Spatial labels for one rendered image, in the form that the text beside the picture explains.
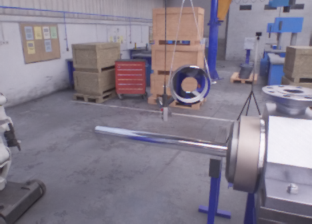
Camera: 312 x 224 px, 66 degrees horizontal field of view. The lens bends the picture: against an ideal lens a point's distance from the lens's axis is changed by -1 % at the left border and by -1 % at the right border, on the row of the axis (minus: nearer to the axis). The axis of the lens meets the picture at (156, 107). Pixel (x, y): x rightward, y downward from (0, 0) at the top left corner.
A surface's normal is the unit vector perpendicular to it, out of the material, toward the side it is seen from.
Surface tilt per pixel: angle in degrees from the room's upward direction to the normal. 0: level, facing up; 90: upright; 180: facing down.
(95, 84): 90
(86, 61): 90
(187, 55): 90
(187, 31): 90
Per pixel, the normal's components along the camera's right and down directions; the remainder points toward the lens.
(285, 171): -0.33, 0.29
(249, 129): -0.16, -0.69
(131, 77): -0.02, 0.30
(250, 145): -0.27, -0.33
